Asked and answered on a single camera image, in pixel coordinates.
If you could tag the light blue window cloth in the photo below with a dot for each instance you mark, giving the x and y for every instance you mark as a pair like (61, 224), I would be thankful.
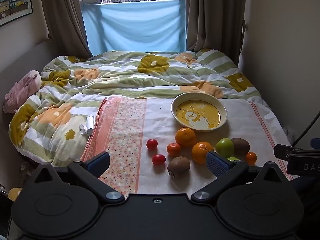
(135, 27)

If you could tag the wall poster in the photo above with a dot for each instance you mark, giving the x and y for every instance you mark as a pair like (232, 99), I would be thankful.
(13, 0)

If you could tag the white plastic bag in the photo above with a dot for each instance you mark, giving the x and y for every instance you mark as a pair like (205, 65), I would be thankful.
(290, 133)

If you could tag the green apple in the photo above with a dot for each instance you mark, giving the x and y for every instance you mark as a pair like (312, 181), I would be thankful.
(224, 147)
(232, 159)

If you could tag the large orange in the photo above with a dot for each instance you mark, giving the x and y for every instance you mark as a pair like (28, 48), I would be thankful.
(185, 137)
(201, 152)

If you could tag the crumpled white paper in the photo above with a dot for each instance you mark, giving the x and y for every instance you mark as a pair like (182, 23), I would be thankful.
(82, 129)

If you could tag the pink plush toy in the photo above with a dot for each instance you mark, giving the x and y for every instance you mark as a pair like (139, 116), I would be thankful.
(21, 90)

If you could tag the cream bowl with bear print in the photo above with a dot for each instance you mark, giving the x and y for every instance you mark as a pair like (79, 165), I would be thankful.
(198, 113)

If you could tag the red cherry tomato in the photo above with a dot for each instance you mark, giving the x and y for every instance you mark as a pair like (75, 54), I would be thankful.
(152, 144)
(159, 159)

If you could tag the green striped floral duvet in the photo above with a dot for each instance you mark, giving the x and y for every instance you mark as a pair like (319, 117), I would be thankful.
(125, 75)

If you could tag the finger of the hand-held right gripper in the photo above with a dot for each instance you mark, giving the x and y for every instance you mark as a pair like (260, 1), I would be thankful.
(285, 151)
(315, 142)

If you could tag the brown kiwi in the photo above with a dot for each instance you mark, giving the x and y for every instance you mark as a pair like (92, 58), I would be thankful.
(178, 166)
(241, 145)

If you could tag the pink floral tablecloth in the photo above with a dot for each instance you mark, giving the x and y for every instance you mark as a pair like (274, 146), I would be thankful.
(155, 120)

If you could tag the small mandarin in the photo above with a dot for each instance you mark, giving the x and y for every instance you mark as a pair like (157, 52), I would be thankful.
(251, 158)
(173, 149)

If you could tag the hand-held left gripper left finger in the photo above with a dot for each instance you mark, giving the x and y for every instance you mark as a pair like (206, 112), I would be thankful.
(98, 162)

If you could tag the white tube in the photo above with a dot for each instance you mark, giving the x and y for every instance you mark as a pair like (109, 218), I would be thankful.
(90, 123)

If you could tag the brown curtain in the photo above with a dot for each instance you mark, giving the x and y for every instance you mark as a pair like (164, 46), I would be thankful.
(65, 17)
(212, 15)

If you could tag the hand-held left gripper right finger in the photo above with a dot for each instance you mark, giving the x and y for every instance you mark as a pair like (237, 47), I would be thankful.
(217, 165)

